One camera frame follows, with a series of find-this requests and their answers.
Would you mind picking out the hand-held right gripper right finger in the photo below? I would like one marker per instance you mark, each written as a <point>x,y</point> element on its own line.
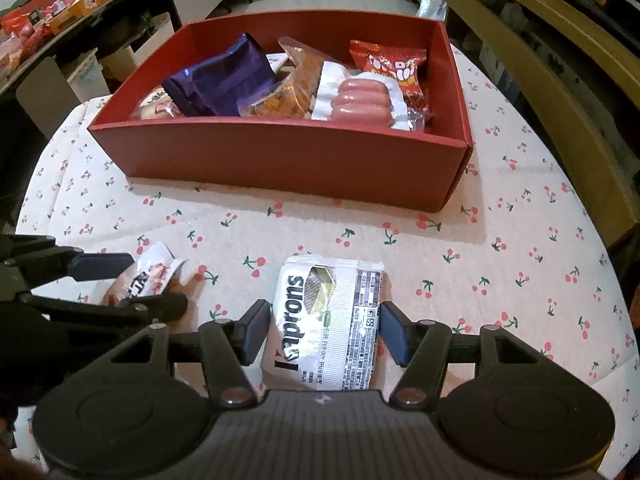
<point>395,330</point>

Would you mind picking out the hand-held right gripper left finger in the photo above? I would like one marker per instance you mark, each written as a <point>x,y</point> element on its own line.
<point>259,327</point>

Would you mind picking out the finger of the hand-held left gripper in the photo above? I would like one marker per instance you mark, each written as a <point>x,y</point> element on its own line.
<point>105,266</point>
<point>150,307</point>

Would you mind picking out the pink white snack packet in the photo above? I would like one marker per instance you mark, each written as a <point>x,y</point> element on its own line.
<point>150,272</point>

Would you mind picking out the white silver wafer packet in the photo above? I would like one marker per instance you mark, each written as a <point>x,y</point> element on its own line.
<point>320,310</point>

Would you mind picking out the pink clear snack packet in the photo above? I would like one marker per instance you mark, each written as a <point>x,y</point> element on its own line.
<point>155,105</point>

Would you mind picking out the red cardboard box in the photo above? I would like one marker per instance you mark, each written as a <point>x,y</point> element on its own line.
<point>280,160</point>

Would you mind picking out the cherry print tablecloth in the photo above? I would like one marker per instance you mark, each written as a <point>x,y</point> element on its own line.
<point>500,270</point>

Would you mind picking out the white side panel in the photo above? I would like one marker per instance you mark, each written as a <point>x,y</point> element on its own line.
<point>47,100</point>

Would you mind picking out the open white cardboard box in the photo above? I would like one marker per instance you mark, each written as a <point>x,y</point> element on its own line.
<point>90,75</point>

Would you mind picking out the purple snack packet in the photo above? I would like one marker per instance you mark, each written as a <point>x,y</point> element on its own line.
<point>220,80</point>

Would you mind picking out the dark side table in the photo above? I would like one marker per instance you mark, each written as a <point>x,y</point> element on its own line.
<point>75,45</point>

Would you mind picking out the clear sausage packet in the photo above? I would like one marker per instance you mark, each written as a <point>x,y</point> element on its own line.
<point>360,97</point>

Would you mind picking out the orange clear snack packet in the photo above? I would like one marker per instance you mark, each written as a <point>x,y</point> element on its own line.
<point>290,90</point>

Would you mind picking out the pile of assorted snack packets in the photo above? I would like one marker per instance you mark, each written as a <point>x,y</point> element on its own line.
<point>35,20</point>

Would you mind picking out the orange cardboard box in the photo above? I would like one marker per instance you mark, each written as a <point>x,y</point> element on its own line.
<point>82,7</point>

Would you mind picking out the red teeth-print snack packet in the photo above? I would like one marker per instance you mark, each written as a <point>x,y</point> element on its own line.
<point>395,67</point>

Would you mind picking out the white black-print snack packet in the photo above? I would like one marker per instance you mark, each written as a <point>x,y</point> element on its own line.
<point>277,62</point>

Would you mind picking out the yellow wooden TV cabinet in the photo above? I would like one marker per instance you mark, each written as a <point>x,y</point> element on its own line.
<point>550,75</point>

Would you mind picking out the silver foil bag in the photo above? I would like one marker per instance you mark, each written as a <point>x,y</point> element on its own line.
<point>431,6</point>

